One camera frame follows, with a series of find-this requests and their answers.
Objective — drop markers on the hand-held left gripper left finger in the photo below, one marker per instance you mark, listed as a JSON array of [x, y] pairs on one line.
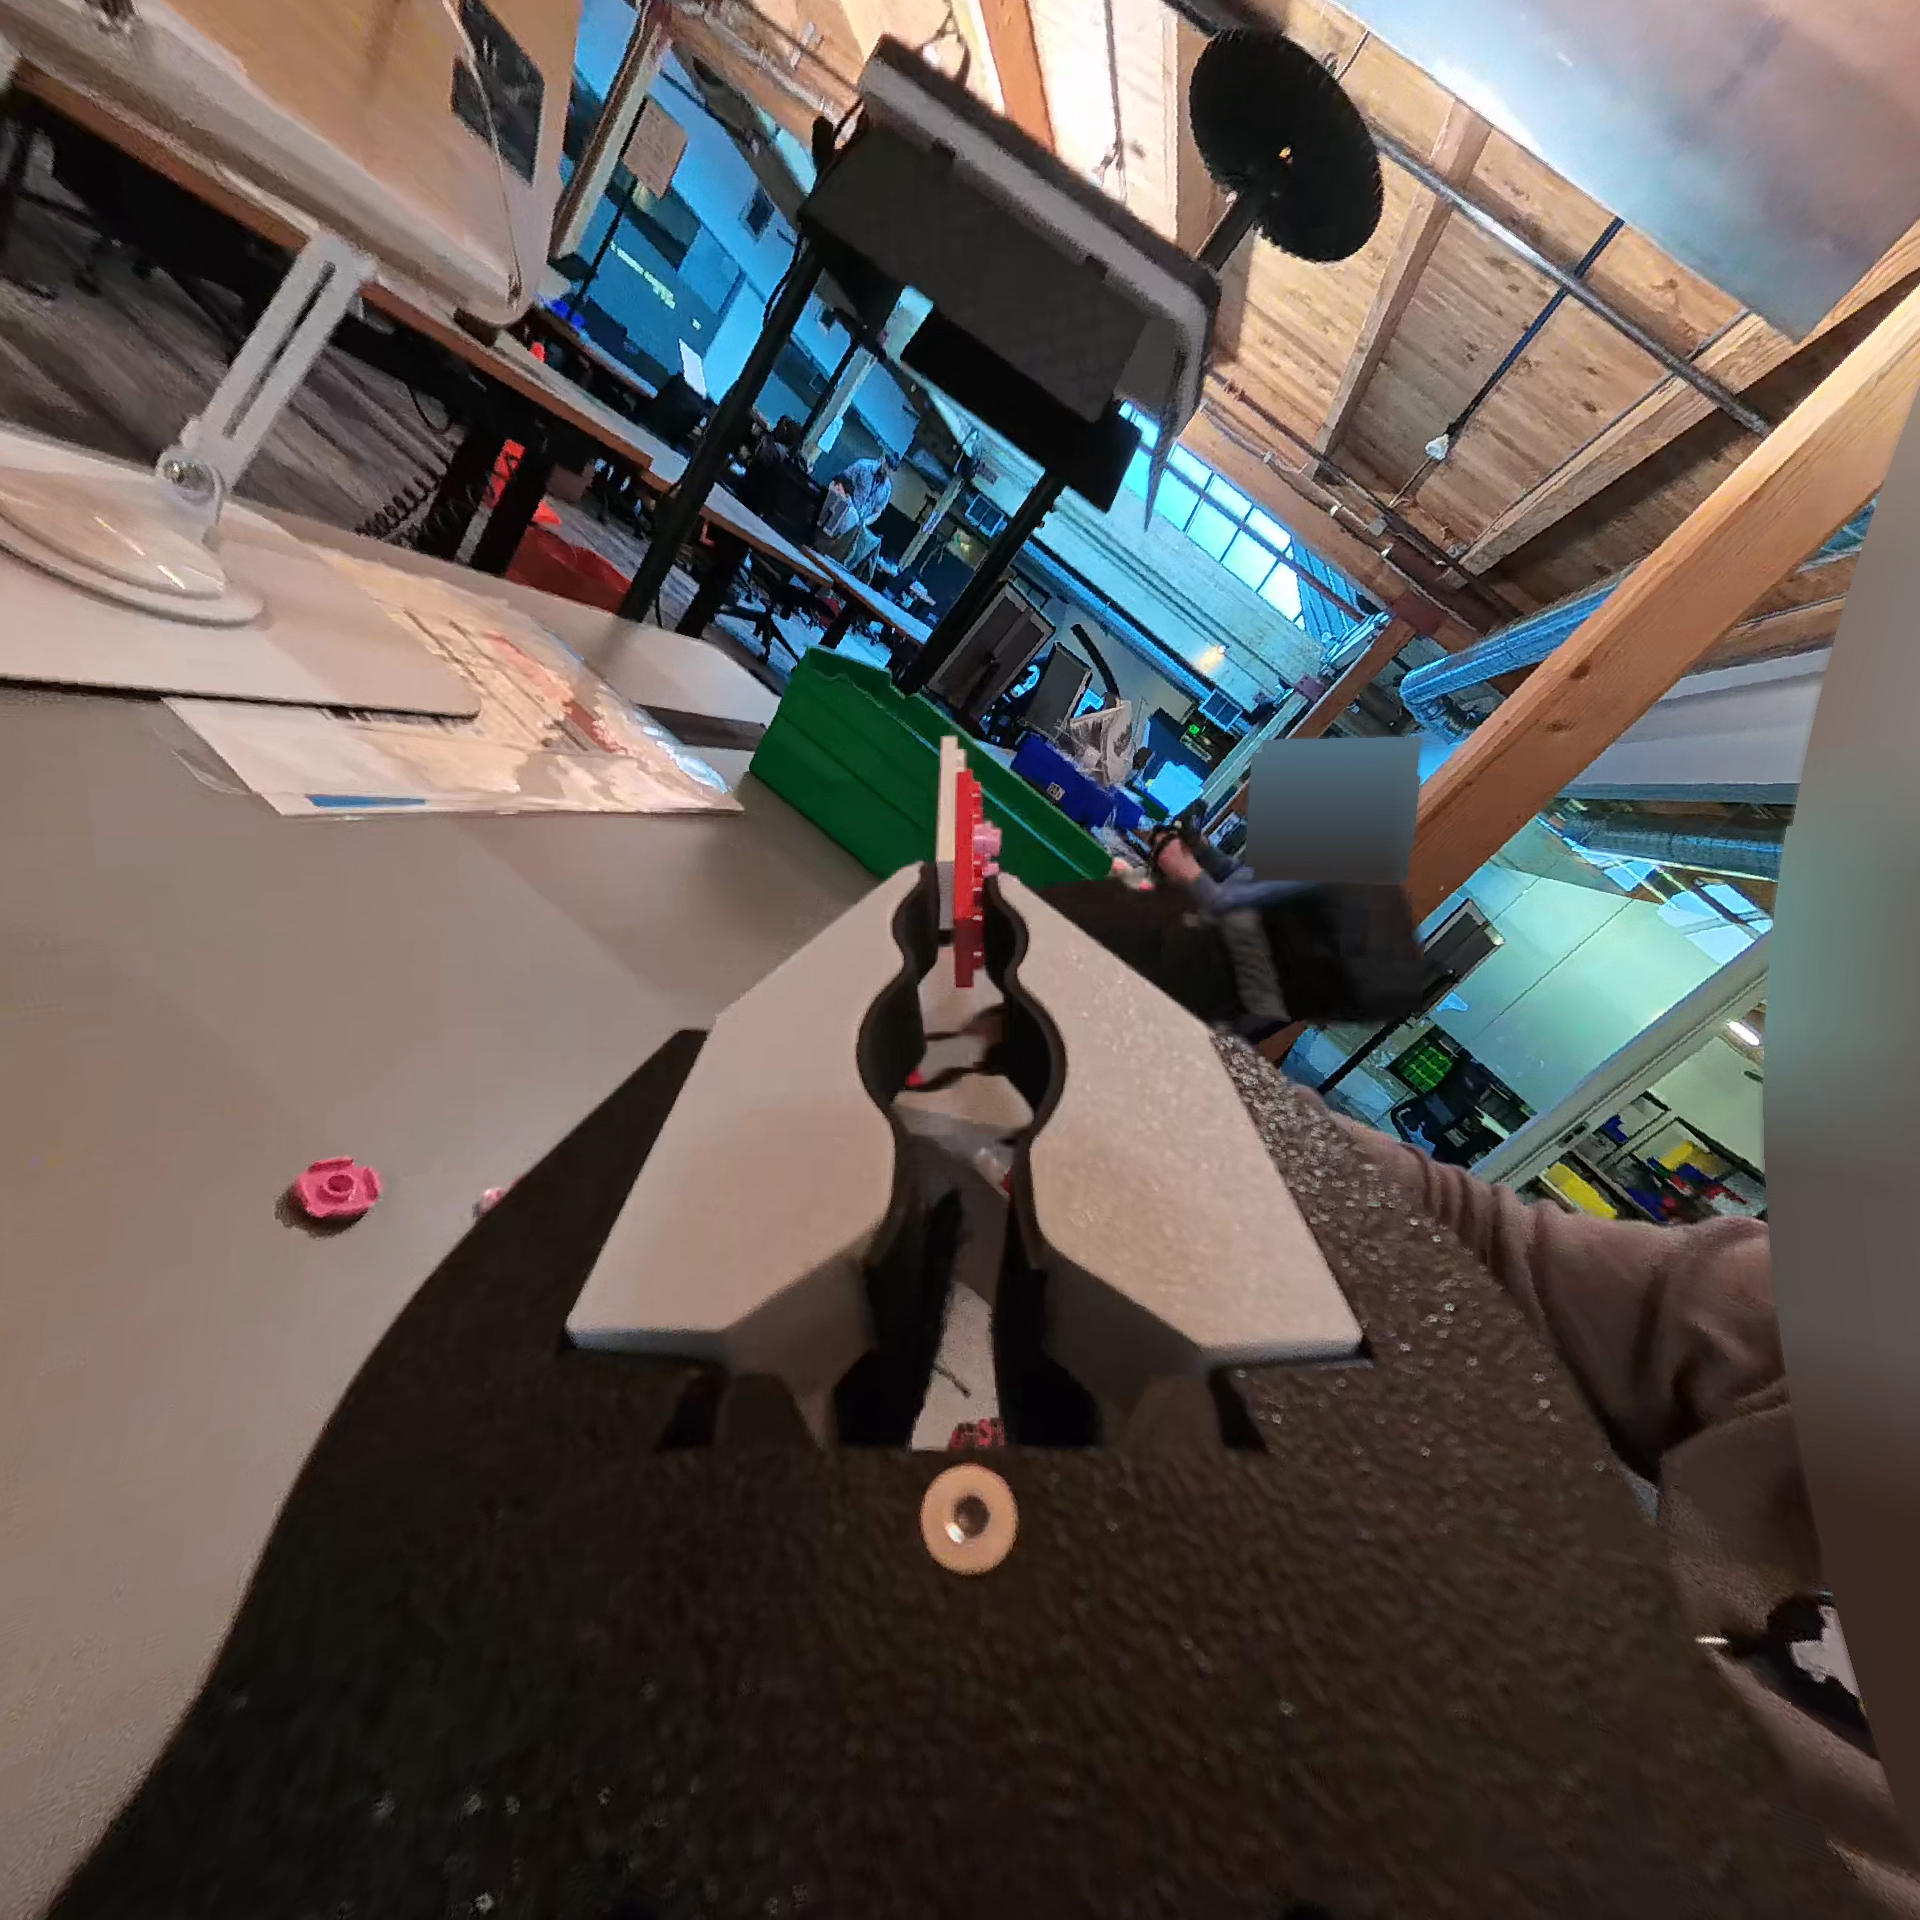
[[750, 1171]]

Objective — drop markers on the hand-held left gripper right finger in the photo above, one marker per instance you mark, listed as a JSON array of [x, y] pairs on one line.
[[1155, 1184]]

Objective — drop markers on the red and white lego assembly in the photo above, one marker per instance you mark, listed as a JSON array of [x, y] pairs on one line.
[[969, 902]]

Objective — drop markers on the person's right forearm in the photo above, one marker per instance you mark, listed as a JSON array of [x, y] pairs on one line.
[[1620, 1319]]

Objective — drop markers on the pink lego flower piece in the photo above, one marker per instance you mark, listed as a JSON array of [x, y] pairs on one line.
[[332, 1191]]

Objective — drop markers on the lego instruction booklet in bag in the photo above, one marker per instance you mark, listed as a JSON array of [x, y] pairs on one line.
[[539, 735]]

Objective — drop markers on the green plastic bin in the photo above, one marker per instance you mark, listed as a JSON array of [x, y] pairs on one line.
[[884, 764]]

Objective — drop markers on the white flat board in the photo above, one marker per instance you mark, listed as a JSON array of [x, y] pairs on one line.
[[299, 646]]

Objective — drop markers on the black light stand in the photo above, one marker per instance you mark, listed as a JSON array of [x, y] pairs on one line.
[[720, 438]]

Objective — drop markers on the wooden beam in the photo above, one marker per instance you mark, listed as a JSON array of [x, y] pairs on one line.
[[1650, 599]]

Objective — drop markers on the white desk lamp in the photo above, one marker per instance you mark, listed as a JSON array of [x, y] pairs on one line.
[[120, 548]]

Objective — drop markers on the black round disc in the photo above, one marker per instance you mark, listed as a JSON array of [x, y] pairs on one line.
[[1287, 143]]

